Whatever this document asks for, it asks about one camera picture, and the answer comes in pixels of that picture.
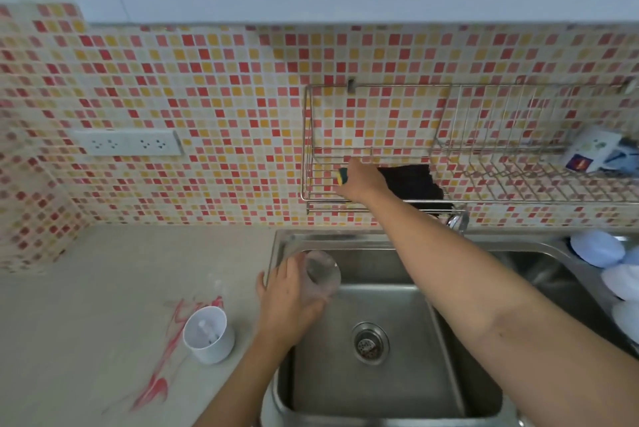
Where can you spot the person's left fingers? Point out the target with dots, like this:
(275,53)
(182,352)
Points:
(292,272)

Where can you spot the blue white packet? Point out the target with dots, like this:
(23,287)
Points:
(621,158)

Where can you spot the metal sink drain strainer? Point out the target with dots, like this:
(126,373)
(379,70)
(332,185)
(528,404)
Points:
(370,342)

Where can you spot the person's left forearm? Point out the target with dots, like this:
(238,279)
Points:
(239,386)

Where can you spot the yellow green dish sponge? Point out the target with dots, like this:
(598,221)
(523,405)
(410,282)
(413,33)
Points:
(342,176)

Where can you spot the white wall power outlet strip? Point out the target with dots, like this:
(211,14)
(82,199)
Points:
(125,143)

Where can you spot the person's right hand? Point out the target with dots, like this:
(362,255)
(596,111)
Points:
(367,182)

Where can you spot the person's right forearm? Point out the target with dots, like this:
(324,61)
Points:
(479,302)

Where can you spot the person's right fingers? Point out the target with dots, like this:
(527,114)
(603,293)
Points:
(351,173)

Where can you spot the person's left hand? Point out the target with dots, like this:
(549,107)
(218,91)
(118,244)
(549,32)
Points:
(282,304)

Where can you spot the white plastic cup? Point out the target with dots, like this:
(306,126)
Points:
(208,337)

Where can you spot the clear drinking glass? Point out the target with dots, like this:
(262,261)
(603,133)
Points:
(322,276)

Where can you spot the black cloth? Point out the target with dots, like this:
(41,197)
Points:
(412,183)

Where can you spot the white packet with red label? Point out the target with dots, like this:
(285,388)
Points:
(588,151)

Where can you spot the chrome faucet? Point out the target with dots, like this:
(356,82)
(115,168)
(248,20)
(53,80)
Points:
(458,222)

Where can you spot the stainless steel sink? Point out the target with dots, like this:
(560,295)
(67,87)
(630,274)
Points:
(369,372)

